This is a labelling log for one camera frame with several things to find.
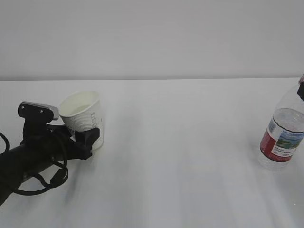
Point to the clear water bottle red label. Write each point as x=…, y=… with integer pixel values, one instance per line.
x=284, y=132

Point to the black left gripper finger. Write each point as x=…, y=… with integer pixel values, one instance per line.
x=62, y=129
x=89, y=138

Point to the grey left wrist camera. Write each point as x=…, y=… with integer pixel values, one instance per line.
x=37, y=112

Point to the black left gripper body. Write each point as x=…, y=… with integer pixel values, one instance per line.
x=36, y=136

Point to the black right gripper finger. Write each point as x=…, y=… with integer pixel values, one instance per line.
x=300, y=91

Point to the white paper coffee cup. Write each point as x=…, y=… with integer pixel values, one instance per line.
x=81, y=111

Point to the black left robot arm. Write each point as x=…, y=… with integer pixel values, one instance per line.
x=39, y=163

